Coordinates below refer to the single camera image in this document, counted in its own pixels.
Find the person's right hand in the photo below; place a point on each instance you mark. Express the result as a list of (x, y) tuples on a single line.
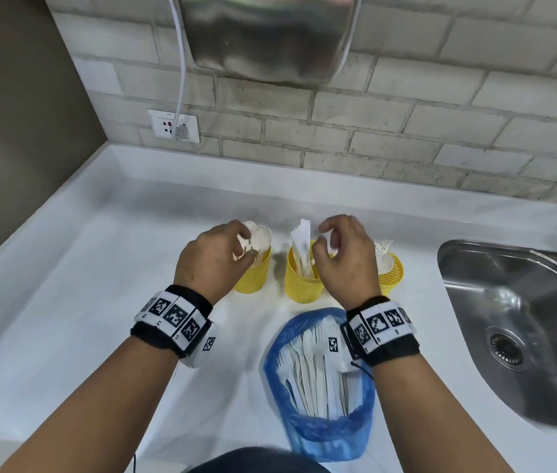
[(352, 265)]

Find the person's left hand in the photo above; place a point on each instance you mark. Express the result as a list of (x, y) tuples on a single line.
[(209, 261)]

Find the white plastic knife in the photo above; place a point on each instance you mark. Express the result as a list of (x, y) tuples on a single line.
[(331, 246)]

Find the yellow mesh cup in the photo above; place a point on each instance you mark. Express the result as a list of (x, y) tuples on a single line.
[(256, 280), (303, 290), (391, 280)]

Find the stack of white knives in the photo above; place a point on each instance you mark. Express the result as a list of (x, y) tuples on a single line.
[(302, 241)]

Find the stack of white spoons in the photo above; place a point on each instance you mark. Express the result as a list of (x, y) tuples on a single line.
[(261, 238)]

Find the bundle of white plastic cutlery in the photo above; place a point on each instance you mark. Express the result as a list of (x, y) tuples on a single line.
[(308, 374)]

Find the blue plastic bag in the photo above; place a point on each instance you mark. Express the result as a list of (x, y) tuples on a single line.
[(322, 438)]

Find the person's left forearm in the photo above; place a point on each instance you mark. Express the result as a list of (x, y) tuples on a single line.
[(91, 413)]

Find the person's right forearm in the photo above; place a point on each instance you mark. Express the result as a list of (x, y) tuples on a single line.
[(431, 423)]

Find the person's dark shorts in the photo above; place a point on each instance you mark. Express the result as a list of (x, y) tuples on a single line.
[(258, 462)]

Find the black left wristband with markers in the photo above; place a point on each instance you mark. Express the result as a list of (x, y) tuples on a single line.
[(170, 320)]

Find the black wristband with markers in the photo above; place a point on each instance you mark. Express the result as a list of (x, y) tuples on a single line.
[(381, 334), (170, 320)]

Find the black right wristband with markers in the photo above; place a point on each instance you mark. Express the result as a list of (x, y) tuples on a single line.
[(381, 334)]

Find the stainless steel sink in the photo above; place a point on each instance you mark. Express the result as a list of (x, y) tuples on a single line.
[(529, 320)]

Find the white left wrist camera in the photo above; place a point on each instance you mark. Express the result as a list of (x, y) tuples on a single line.
[(204, 347)]

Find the white wall socket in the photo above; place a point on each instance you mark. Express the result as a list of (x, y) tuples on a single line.
[(159, 124)]

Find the stainless steel wall appliance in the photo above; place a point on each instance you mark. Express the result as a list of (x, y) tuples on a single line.
[(268, 34)]

